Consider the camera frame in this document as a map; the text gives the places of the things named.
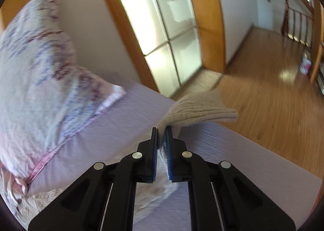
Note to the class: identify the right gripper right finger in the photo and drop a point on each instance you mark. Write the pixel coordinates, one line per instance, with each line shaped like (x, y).
(221, 197)

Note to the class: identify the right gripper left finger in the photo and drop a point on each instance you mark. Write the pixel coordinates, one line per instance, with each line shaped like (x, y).
(103, 197)

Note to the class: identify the beige knit sweater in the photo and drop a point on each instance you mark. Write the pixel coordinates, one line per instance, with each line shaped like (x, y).
(191, 109)

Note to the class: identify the pink floral pillow right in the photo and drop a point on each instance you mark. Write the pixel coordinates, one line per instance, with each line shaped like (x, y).
(46, 97)

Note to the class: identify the frosted glass sliding door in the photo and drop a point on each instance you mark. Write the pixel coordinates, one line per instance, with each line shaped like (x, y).
(169, 41)

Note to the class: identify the wooden stair railing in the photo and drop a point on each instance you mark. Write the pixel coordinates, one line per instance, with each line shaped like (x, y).
(300, 26)

